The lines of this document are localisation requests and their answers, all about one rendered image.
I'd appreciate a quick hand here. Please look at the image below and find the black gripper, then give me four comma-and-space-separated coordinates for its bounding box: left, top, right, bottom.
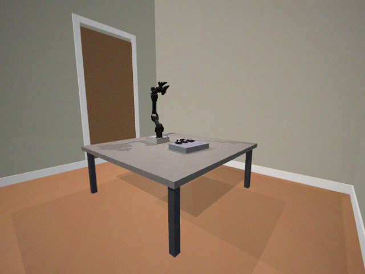
156, 82, 169, 93

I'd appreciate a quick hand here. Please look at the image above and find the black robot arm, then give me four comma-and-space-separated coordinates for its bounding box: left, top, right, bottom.
151, 87, 164, 138

